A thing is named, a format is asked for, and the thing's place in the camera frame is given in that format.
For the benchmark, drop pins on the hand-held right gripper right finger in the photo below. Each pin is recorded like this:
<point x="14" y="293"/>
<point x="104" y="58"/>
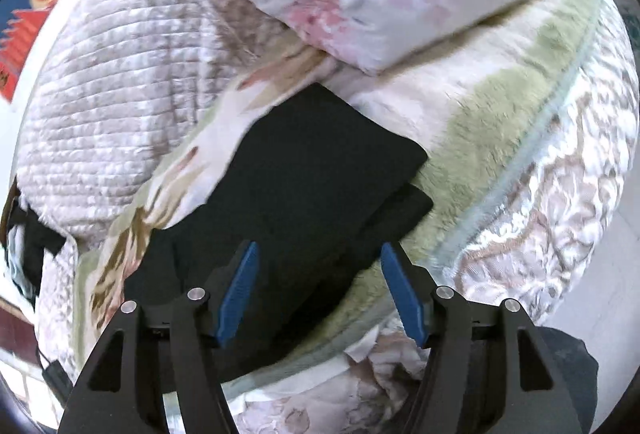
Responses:
<point x="405" y="299"/>

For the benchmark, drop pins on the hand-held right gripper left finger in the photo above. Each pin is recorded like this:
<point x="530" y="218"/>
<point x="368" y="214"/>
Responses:
<point x="240" y="294"/>

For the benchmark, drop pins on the light blue cloth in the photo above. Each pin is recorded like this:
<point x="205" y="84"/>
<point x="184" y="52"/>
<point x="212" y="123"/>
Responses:
<point x="20" y="281"/>

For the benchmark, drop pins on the floral fleece blanket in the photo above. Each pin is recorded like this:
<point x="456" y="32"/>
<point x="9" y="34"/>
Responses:
<point x="475" y="114"/>

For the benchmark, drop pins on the grey quilted bedspread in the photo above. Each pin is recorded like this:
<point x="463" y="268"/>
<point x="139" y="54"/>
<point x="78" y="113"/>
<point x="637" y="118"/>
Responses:
<point x="125" y="89"/>

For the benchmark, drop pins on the black pants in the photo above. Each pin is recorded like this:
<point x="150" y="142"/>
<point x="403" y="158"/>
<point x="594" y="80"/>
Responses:
<point x="310" y="174"/>

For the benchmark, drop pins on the person's dark clothing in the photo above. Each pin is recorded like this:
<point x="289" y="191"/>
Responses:
<point x="570" y="379"/>

